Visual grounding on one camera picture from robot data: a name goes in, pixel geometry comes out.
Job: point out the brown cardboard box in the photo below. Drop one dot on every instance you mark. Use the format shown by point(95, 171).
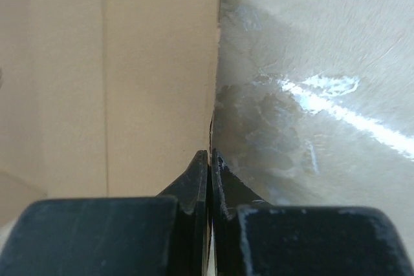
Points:
point(102, 97)

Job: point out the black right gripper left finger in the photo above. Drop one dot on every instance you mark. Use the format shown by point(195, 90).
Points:
point(166, 234)

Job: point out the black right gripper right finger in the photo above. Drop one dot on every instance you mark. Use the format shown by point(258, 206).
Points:
point(254, 237)

